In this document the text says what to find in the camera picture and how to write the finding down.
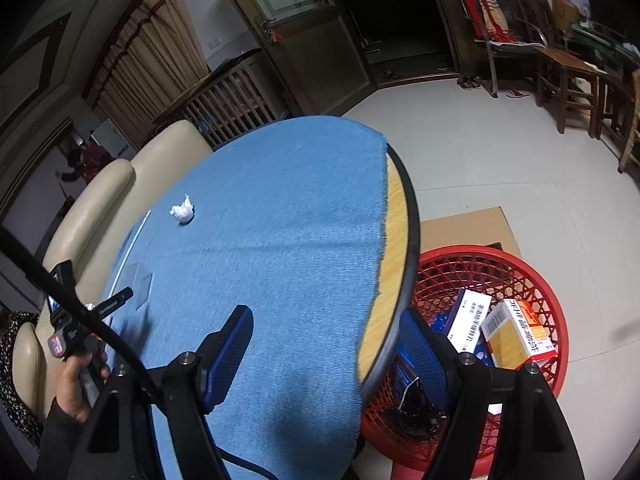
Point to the crumpled white tissue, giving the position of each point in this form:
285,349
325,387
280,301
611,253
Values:
182,212

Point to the orange and white box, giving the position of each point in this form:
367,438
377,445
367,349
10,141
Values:
544,342

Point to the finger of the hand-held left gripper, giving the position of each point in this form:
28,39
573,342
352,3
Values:
115,302

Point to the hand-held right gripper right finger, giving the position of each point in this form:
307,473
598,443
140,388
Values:
425,360

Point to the red cloth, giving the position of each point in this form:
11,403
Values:
475,10

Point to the wooden crib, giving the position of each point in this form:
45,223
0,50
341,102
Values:
225,100

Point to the person's left forearm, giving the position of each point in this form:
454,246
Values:
60,442

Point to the brown slippers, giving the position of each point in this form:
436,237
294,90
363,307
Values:
470,83

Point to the cardboard box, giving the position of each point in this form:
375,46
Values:
564,10

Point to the wooden chair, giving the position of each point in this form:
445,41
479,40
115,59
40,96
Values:
565,60
630,125

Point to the green desk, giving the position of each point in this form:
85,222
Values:
610,40

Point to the white cabinet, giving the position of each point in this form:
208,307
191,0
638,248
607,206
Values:
112,140

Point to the orange and yellow box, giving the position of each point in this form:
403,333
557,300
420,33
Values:
510,335

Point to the white wall socket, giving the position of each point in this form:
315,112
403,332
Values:
215,43

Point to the beige curtain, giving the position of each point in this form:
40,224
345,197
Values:
150,60

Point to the person's left hand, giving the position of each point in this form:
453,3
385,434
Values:
72,390

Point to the cardboard sheet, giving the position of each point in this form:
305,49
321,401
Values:
480,230

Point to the dotted black garment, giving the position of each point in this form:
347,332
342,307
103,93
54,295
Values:
17,375

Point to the red door tassel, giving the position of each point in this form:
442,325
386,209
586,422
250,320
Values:
272,32

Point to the purple and white box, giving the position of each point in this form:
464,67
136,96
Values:
470,320

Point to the pink slipper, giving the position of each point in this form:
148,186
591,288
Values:
517,93

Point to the red plastic basket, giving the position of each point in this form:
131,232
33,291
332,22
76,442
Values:
450,270

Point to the black plastic bag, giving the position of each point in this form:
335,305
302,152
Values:
415,410

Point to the round wooden table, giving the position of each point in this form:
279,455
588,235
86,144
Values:
395,240

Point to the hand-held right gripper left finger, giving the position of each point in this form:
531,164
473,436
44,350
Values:
230,355

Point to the blue tablecloth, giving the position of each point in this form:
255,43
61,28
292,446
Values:
275,235

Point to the wooden glass-panel door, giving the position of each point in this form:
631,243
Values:
440,10
310,60

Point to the metal chair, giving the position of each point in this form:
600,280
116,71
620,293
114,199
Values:
492,60

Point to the cream leather sofa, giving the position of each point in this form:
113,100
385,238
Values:
100,190

